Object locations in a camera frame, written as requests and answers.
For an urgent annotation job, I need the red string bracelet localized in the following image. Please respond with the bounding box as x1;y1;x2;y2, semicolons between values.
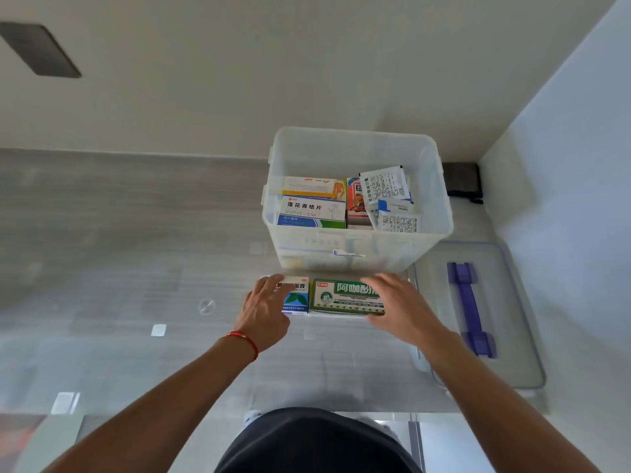
224;331;260;363

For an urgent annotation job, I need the clear plastic storage box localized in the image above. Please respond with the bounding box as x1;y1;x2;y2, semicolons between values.
261;126;454;274

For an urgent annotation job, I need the white lower cabinet front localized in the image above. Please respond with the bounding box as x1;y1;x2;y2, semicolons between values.
340;413;494;473

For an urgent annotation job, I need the grey wall socket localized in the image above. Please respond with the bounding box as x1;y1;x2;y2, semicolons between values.
0;22;83;79

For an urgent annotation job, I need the blue leaf print medicine box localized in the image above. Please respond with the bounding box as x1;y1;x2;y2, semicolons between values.
260;275;310;317

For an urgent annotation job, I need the yellow orange figure medicine box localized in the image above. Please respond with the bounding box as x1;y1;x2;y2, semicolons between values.
281;175;348;202

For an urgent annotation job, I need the white rectangular label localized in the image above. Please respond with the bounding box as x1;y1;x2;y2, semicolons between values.
51;391;82;416

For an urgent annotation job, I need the person's dark clothing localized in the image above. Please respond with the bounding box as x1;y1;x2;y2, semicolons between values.
214;407;423;473

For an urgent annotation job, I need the person's right hand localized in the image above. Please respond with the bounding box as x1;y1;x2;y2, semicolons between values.
358;272;454;349

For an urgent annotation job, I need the red cartoon print medicine box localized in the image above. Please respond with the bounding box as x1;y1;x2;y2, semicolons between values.
346;177;373;227

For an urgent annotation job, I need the dark grey pad with cable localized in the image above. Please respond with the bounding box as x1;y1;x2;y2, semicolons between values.
442;162;485;205

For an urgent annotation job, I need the person's left hand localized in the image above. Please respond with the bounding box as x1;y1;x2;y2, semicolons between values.
230;273;298;355

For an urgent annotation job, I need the person's right forearm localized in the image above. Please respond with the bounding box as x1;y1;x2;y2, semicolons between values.
417;328;602;473

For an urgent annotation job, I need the white blue green medicine box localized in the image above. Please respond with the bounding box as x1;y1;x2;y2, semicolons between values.
276;193;348;230

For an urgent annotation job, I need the person's left forearm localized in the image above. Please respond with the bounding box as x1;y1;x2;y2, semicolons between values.
41;337;257;473

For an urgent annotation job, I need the clear lid with purple handle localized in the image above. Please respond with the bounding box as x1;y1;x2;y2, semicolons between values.
406;240;547;390

